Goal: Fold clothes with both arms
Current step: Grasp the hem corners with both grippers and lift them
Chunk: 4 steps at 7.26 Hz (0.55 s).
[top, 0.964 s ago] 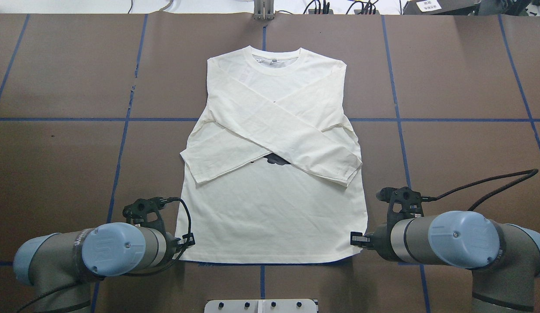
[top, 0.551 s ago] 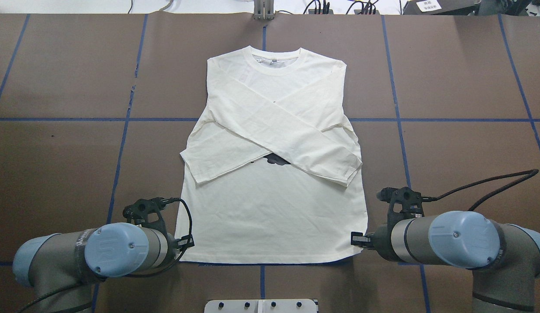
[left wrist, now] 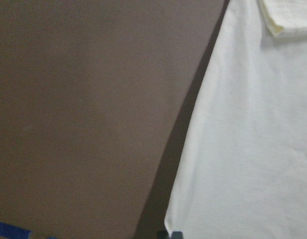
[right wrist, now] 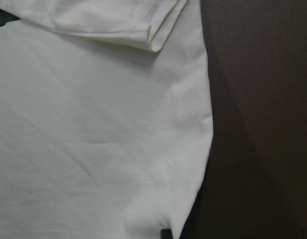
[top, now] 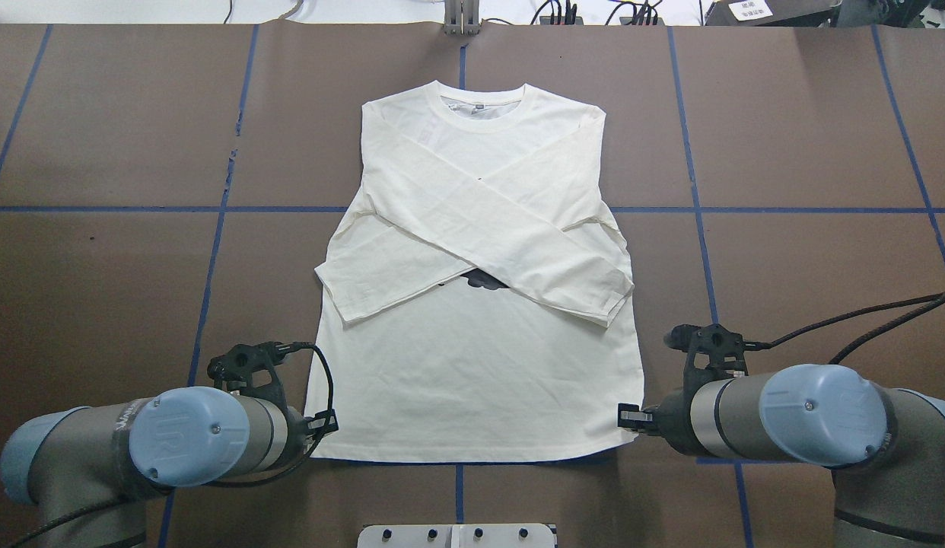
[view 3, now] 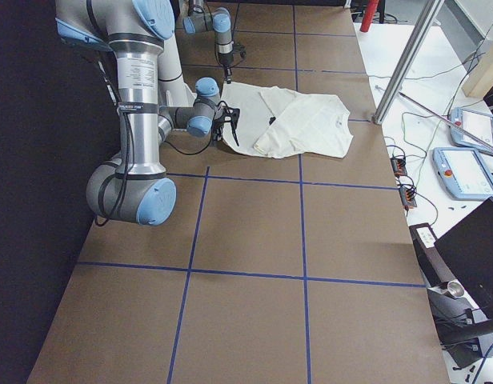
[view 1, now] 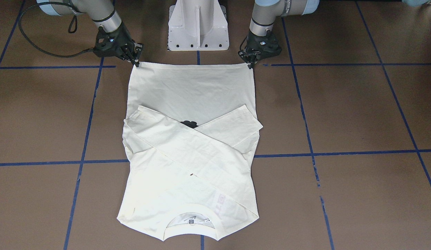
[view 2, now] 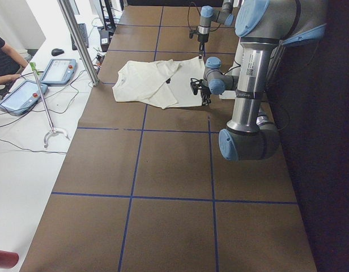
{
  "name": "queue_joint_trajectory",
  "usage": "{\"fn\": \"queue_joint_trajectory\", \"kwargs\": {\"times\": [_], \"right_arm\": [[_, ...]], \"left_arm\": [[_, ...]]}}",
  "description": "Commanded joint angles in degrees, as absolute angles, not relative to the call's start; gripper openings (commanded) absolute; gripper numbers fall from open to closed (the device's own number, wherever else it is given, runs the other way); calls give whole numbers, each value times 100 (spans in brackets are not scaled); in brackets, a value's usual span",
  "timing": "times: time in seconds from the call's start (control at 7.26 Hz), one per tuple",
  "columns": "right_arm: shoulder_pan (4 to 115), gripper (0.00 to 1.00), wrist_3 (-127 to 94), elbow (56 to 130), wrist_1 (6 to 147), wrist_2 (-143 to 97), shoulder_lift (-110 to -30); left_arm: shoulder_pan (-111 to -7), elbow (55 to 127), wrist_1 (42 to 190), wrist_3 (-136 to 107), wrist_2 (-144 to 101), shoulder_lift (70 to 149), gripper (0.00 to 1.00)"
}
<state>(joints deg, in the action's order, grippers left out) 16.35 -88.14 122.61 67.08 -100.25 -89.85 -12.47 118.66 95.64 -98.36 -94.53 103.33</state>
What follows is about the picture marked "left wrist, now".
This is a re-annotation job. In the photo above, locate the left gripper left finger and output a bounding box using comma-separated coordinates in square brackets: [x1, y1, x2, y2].
[157, 230, 168, 239]

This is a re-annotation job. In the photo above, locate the cream long-sleeve cat shirt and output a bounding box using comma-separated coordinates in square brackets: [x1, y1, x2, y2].
[164, 0, 307, 239]

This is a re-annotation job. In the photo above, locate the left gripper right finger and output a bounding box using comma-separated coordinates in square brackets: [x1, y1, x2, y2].
[171, 231, 183, 239]

